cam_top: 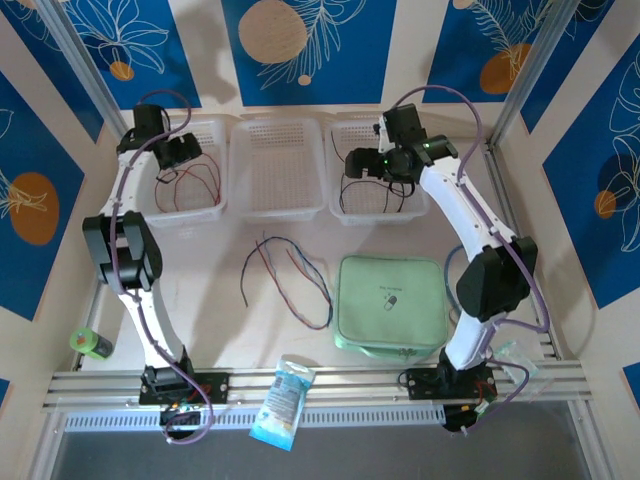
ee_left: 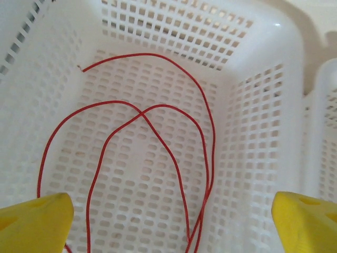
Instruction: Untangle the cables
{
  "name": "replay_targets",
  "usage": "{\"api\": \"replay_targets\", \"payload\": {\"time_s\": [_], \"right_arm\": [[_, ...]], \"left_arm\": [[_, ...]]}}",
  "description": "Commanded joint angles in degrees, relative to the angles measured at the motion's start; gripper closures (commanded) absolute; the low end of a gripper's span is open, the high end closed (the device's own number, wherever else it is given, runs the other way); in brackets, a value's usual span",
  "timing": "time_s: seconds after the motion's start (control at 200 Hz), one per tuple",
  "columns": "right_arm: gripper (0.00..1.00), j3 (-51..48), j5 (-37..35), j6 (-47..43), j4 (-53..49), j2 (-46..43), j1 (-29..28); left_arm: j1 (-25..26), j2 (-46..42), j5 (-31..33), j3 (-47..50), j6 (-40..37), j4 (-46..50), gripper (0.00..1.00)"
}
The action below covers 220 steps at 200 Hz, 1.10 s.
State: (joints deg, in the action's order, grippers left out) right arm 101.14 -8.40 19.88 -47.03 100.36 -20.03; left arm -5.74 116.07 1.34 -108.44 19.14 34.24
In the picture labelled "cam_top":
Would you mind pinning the clear plastic zip bag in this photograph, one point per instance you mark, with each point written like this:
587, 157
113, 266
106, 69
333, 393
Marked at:
537, 380

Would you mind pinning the white perforated plastic basket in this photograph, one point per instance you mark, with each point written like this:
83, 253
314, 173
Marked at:
275, 170
210, 130
345, 135

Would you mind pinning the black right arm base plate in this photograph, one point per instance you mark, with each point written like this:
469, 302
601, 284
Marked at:
417, 382

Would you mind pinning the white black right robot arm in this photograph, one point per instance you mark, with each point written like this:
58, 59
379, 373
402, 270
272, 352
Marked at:
450, 205

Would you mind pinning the aluminium corner post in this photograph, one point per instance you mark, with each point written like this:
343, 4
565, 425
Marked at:
75, 50
540, 50

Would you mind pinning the blue tube stethoscope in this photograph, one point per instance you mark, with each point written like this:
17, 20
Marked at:
446, 280

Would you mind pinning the blue white snack packet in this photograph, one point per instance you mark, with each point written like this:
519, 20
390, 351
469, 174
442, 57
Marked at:
282, 400

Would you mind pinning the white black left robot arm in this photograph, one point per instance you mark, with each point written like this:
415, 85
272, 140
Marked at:
152, 325

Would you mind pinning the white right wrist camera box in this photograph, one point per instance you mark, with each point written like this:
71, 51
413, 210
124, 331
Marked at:
384, 135

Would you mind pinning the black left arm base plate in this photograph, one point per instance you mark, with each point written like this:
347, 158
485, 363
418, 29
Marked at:
215, 387

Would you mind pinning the mint green zip pouch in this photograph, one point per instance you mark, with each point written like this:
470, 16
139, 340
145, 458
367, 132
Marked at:
390, 300

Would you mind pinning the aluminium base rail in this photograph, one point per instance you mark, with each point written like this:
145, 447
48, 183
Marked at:
350, 382

